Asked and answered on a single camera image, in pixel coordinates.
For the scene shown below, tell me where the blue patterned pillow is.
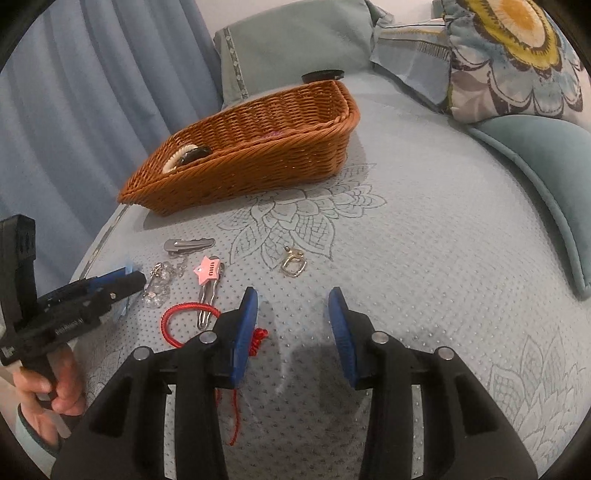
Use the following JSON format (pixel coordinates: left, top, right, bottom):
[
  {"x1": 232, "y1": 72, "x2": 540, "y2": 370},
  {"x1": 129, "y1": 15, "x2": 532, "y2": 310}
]
[{"x1": 370, "y1": 18, "x2": 452, "y2": 110}]

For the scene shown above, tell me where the left hand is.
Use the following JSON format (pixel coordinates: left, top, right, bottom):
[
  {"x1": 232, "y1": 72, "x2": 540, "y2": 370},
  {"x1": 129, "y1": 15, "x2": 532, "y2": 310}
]
[{"x1": 12, "y1": 343, "x2": 87, "y2": 448}]

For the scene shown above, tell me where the silver hair clip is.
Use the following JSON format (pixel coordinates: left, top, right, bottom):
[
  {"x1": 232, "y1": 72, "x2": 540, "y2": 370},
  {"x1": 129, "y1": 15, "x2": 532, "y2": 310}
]
[{"x1": 163, "y1": 238, "x2": 215, "y2": 256}]

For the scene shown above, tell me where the teal cushion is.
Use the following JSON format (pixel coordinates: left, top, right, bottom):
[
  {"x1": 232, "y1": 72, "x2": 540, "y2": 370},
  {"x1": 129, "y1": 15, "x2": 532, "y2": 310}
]
[{"x1": 467, "y1": 115, "x2": 591, "y2": 299}]

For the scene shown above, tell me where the blue curtain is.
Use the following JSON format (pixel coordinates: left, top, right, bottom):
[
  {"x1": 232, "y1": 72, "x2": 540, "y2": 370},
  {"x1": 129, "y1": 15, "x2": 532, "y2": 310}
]
[{"x1": 1, "y1": 1, "x2": 221, "y2": 293}]

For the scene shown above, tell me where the gold buckle ring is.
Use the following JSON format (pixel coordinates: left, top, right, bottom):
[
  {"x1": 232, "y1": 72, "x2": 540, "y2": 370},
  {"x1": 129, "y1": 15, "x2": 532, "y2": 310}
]
[{"x1": 279, "y1": 246, "x2": 310, "y2": 279}]

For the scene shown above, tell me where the teal headboard cover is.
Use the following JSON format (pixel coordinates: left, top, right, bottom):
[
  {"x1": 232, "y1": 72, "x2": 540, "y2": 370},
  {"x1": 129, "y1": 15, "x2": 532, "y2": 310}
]
[{"x1": 214, "y1": 1, "x2": 393, "y2": 107}]

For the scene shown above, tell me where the floral flower pillow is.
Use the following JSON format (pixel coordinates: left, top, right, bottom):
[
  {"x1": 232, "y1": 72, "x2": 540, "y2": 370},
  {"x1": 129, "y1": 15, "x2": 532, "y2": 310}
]
[{"x1": 442, "y1": 1, "x2": 590, "y2": 130}]

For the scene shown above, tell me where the black strap on bed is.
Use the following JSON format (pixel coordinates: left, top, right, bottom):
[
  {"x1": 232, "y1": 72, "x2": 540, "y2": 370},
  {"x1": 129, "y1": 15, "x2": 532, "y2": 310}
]
[{"x1": 300, "y1": 68, "x2": 347, "y2": 84}]

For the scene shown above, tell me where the pink star hair clip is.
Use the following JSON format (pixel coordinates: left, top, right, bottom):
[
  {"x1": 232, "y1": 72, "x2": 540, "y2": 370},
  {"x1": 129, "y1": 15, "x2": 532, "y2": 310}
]
[{"x1": 193, "y1": 256, "x2": 224, "y2": 331}]

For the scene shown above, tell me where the black watch band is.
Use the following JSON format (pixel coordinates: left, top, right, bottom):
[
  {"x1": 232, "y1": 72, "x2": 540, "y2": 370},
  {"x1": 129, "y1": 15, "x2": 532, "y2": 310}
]
[{"x1": 176, "y1": 145, "x2": 212, "y2": 167}]

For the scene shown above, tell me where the red string bracelet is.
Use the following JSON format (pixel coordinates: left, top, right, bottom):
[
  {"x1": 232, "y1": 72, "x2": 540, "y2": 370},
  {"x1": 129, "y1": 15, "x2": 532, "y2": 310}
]
[{"x1": 159, "y1": 301, "x2": 270, "y2": 447}]

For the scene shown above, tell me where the cream beaded bracelet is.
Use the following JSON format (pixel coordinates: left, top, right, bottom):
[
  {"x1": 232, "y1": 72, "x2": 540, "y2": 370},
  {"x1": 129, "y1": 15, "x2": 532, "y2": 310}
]
[{"x1": 161, "y1": 143, "x2": 201, "y2": 175}]

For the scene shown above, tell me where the orange wicker basket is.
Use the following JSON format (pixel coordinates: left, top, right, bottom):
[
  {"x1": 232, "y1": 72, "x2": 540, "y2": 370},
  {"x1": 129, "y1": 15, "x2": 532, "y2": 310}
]
[{"x1": 118, "y1": 80, "x2": 361, "y2": 216}]

